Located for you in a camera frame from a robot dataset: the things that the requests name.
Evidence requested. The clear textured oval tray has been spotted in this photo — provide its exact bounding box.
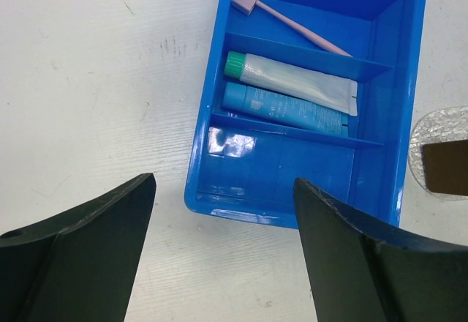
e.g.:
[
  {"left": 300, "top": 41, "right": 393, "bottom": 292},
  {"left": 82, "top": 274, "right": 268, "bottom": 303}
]
[{"left": 408, "top": 106, "right": 467, "bottom": 201}]

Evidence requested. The white toothpaste tube green cap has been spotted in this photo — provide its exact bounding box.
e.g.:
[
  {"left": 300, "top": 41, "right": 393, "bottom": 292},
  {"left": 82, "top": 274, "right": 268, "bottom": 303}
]
[{"left": 224, "top": 51, "right": 358, "bottom": 116}]

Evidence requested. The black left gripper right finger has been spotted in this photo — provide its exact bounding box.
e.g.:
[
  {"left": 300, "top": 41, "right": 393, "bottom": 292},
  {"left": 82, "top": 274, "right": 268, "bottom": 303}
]
[{"left": 293, "top": 178, "right": 467, "bottom": 321}]

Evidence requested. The blue toothpaste tube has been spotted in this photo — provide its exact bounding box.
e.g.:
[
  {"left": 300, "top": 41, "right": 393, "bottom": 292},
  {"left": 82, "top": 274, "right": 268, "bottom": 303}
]
[{"left": 222, "top": 82, "right": 348, "bottom": 137}]

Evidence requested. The clear holder with wooden ends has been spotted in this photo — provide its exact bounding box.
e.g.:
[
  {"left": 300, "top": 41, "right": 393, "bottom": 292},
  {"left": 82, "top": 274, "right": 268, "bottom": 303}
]
[{"left": 422, "top": 140, "right": 467, "bottom": 196}]

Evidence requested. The blue plastic divided bin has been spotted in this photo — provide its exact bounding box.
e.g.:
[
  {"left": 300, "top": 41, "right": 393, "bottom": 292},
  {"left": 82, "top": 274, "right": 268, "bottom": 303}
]
[{"left": 184, "top": 0, "right": 426, "bottom": 228}]

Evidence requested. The pink toothbrush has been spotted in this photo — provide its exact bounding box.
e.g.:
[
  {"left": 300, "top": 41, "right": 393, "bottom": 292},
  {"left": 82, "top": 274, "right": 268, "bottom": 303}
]
[{"left": 231, "top": 0, "right": 352, "bottom": 57}]

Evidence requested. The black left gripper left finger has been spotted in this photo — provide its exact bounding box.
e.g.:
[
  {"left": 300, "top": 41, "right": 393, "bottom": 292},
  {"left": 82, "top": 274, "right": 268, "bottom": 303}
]
[{"left": 1, "top": 173, "right": 156, "bottom": 321}]

